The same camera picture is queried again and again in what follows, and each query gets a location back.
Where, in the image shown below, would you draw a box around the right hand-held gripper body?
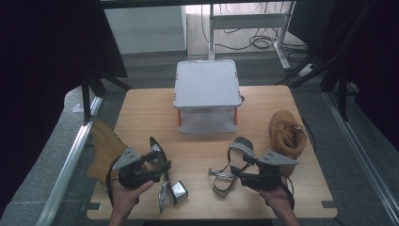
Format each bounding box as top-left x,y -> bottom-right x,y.
239,150 -> 299,191

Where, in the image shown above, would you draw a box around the black stand legs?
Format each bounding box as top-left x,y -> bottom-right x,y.
276,0 -> 377,121

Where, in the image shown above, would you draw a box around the white cabinet panel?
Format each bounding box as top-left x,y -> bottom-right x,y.
104,5 -> 188,56

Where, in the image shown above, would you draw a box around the black tripod stand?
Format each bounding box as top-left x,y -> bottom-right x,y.
80,72 -> 133,125

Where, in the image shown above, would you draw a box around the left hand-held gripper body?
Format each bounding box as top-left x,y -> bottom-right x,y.
112,146 -> 163,190

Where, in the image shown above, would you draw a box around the white metal desk frame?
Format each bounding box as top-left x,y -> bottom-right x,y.
208,1 -> 295,72

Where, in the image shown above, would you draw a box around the white power strip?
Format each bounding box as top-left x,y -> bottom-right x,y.
297,63 -> 314,78

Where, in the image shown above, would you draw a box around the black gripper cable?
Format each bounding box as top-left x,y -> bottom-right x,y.
277,175 -> 296,211
105,156 -> 121,208

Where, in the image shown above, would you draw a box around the tangle of black floor cables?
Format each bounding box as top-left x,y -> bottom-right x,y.
200,3 -> 310,64

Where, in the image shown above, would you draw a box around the person's left hand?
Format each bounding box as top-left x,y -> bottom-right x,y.
110,178 -> 154,219

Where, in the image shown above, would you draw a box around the person's right hand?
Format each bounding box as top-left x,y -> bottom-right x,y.
250,179 -> 295,218

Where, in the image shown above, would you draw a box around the aluminium floor rail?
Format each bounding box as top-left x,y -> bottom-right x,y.
323,90 -> 399,225
36,95 -> 103,226

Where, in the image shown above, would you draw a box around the grey two-tier shoe rack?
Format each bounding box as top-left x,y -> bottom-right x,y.
172,59 -> 245,136

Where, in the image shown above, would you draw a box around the black glitter-strap high-heel sandal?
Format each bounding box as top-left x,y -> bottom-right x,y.
208,136 -> 257,199
149,136 -> 189,215

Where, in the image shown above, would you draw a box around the tan suede boot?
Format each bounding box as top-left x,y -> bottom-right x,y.
87,121 -> 128,186
268,109 -> 309,178

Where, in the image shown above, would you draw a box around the dark curtain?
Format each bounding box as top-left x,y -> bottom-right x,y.
326,0 -> 399,152
0,0 -> 128,218

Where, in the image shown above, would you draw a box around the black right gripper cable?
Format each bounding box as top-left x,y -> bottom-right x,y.
277,175 -> 296,211

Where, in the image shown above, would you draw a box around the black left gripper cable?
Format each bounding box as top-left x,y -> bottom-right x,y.
105,156 -> 121,208

